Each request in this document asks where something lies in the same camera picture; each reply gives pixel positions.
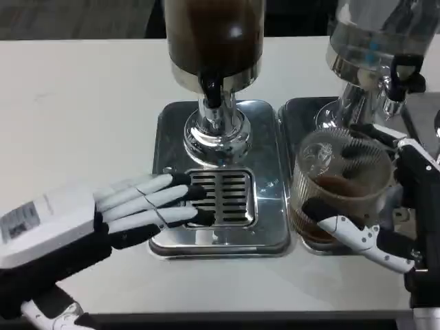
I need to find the clear ribbed glass cup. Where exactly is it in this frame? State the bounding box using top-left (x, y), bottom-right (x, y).
top-left (291, 127), bottom-right (394, 245)

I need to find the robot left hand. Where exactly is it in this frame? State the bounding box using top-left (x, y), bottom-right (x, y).
top-left (0, 173), bottom-right (217, 330)

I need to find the dark drink dispenser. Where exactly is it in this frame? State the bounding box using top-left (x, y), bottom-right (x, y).
top-left (164, 0), bottom-right (265, 166)

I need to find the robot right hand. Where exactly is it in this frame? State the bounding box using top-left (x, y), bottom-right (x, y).
top-left (302, 123), bottom-right (440, 330)

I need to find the steel slotted drain grid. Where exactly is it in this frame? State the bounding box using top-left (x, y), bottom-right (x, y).
top-left (181, 168), bottom-right (259, 228)

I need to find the clear drink dispenser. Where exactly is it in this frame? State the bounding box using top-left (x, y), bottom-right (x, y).
top-left (314, 0), bottom-right (435, 133)

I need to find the black tap of clear dispenser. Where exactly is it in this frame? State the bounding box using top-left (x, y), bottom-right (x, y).
top-left (389, 54), bottom-right (427, 102)

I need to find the black tap of dark dispenser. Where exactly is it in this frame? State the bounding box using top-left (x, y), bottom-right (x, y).
top-left (200, 74), bottom-right (225, 109)

